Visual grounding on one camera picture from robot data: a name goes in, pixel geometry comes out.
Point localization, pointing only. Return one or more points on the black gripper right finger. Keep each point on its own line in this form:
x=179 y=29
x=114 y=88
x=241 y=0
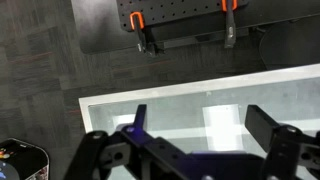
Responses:
x=283 y=153

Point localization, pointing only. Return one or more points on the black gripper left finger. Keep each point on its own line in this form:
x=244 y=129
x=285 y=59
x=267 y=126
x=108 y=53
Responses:
x=100 y=156

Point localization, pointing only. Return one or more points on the black box with colourful print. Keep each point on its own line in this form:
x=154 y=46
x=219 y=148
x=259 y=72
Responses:
x=23 y=160

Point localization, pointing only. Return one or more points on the dark round chair base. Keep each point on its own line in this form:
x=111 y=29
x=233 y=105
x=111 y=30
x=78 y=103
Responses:
x=293 y=46

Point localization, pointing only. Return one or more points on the dark grey platform board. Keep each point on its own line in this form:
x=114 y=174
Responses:
x=96 y=26

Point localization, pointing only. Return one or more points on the orange black bar clamp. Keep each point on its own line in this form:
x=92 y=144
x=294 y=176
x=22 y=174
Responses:
x=230 y=30
x=138 y=28

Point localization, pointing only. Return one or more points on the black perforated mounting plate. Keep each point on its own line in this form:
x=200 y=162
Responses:
x=173 y=10

